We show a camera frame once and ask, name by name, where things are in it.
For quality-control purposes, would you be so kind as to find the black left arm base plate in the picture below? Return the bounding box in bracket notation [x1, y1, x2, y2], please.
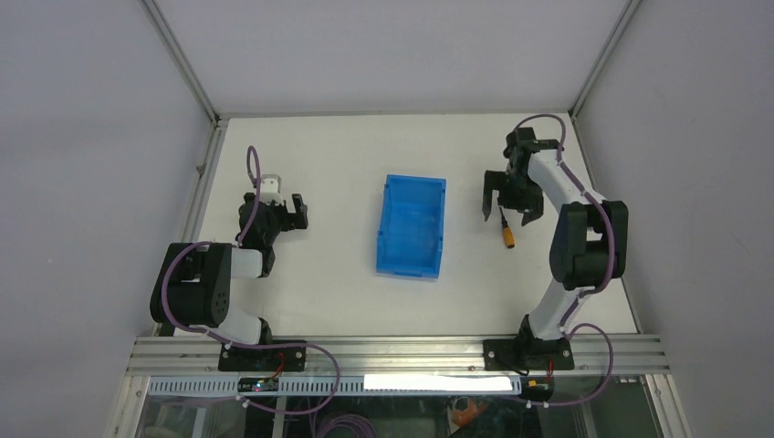
[217, 340, 307, 373]

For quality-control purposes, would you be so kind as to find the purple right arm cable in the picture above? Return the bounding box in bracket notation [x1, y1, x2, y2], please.
[512, 113, 616, 407]

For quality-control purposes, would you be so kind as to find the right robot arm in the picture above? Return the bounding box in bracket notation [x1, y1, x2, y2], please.
[482, 127, 628, 370]

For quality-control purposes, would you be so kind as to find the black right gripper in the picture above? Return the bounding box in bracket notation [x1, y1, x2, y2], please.
[484, 169, 544, 224]

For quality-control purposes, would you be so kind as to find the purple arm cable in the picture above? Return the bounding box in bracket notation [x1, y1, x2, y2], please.
[159, 145, 341, 417]
[512, 113, 616, 407]

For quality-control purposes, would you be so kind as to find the coiled purple cable below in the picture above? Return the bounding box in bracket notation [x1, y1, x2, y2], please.
[309, 413, 381, 438]

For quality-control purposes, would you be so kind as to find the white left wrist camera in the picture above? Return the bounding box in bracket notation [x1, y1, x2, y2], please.
[257, 174, 285, 205]

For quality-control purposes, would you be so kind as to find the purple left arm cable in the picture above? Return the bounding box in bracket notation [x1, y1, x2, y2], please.
[159, 145, 341, 417]

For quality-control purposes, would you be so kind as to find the orange object under table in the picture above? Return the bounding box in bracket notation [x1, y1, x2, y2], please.
[448, 396, 488, 432]

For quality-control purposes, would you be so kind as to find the blue plastic bin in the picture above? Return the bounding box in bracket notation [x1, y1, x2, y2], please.
[375, 174, 446, 279]

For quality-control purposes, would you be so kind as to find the small electronics board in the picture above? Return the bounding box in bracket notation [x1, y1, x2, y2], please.
[237, 377, 279, 394]

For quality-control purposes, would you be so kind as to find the aluminium front rail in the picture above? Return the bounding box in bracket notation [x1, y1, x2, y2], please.
[126, 334, 671, 377]

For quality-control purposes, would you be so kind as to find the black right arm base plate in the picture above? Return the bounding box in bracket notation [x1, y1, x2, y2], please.
[482, 338, 575, 372]

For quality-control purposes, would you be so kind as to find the white slotted cable duct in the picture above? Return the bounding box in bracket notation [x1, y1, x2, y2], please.
[148, 373, 521, 398]

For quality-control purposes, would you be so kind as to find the orange black screwdriver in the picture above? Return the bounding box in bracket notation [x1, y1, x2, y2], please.
[499, 208, 516, 249]

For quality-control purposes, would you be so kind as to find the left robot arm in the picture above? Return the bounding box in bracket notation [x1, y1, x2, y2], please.
[150, 193, 309, 370]

